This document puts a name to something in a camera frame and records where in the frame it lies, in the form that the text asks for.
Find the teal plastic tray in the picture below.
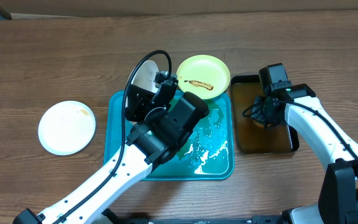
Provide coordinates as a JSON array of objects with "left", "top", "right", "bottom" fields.
[{"left": 104, "top": 90, "right": 234, "bottom": 181}]

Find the yellow-green plate with sauce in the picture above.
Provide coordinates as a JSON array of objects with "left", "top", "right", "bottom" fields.
[{"left": 177, "top": 55, "right": 231, "bottom": 100}]

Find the brown cardboard wall panel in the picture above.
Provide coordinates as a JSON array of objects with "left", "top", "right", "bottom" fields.
[{"left": 0, "top": 0, "right": 358, "bottom": 19}]

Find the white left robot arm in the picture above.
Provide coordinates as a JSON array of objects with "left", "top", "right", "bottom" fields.
[{"left": 13, "top": 81, "right": 209, "bottom": 224}]

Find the white plate with sauce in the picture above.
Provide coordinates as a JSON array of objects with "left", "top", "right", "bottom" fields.
[{"left": 131, "top": 60, "right": 158, "bottom": 93}]

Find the green and yellow sponge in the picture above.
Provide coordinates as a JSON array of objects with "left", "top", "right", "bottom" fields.
[{"left": 253, "top": 120, "right": 275, "bottom": 129}]

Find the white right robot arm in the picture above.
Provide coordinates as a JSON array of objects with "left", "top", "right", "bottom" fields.
[{"left": 242, "top": 96, "right": 358, "bottom": 223}]

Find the black tray with brown water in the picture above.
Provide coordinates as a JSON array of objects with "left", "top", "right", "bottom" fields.
[{"left": 231, "top": 73, "right": 300, "bottom": 154}]

